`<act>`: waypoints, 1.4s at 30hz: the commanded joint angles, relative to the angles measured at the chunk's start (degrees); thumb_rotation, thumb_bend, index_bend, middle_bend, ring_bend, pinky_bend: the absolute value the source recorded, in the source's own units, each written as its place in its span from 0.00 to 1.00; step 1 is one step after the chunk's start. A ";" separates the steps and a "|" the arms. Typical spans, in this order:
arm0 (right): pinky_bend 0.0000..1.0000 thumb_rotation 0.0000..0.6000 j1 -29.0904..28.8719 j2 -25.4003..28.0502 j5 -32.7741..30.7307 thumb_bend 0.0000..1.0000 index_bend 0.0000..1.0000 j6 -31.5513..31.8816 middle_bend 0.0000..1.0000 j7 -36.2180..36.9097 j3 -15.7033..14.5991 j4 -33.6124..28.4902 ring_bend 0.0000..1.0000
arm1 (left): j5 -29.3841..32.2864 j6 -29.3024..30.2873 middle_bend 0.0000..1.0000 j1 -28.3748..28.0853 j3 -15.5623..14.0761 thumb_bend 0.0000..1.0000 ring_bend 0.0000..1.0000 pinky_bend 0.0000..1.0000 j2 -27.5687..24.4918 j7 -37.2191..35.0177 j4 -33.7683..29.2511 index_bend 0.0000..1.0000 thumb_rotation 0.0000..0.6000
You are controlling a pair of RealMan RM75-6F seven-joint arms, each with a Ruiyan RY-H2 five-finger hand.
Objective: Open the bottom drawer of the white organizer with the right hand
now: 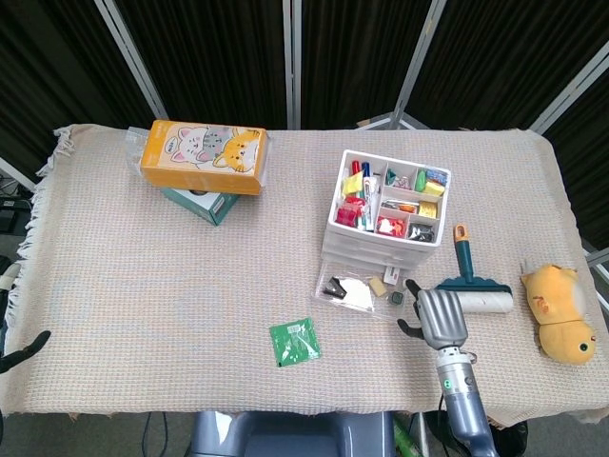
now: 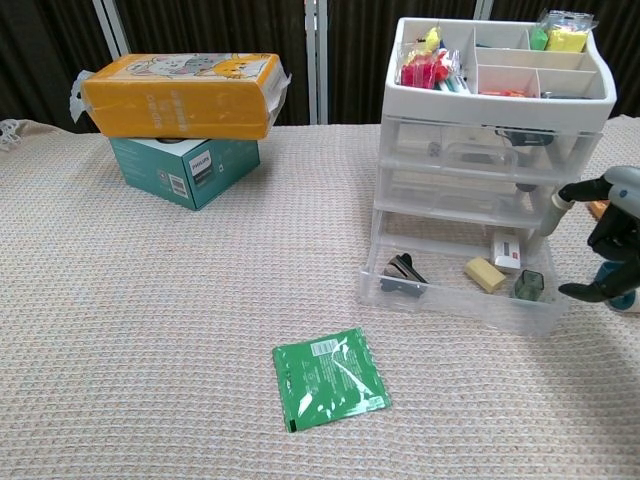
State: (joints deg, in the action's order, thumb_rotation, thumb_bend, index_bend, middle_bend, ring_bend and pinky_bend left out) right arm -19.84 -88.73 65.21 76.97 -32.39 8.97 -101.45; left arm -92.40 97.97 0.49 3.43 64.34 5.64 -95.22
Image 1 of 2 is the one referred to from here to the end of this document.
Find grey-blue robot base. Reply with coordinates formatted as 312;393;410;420
189;409;396;457

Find yellow plush toy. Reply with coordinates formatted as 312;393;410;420
519;259;599;367

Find black equipment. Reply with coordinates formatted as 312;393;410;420
0;175;32;234

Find orange cat tissue pack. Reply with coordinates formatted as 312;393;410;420
126;119;275;196

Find red clips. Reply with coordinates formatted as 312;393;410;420
377;216;408;238

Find clear bottom drawer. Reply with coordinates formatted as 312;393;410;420
311;259;420;321

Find beige woven tablecloth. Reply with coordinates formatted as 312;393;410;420
0;122;609;427

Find black folding screen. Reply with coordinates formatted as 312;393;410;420
0;0;609;268

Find green plastic packet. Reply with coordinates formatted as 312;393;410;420
268;316;323;368

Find white drawer organizer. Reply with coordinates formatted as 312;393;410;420
322;149;452;273

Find green white marker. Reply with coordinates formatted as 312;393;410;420
359;194;381;232

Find teal lint roller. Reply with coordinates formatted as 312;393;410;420
435;223;515;315

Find yellow folded paper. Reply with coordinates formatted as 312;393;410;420
342;171;365;196

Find white paper tag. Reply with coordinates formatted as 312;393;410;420
340;278;375;310

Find red packet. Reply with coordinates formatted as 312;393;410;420
335;197;367;226

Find teal tissue box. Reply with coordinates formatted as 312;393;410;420
159;187;241;228

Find black staple remover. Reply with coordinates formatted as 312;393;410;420
323;275;346;300

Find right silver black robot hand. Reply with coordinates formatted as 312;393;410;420
397;278;470;351

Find black binder clips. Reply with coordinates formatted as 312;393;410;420
407;223;437;242

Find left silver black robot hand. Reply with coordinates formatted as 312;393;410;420
0;259;52;375

